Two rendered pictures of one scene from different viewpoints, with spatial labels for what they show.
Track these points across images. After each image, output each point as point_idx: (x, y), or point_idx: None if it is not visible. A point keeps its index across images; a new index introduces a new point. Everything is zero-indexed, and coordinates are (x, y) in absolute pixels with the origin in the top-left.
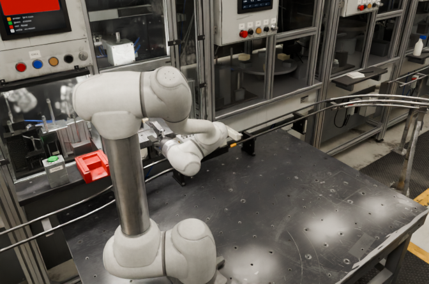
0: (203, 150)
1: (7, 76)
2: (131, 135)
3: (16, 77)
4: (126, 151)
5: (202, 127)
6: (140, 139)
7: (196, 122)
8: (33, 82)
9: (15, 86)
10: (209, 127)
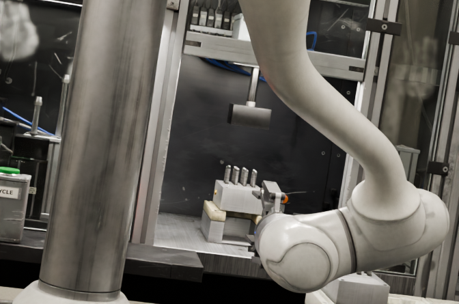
0: (358, 241)
1: None
2: None
3: None
4: (115, 18)
5: (354, 121)
6: (231, 251)
7: (340, 95)
8: None
9: None
10: (382, 149)
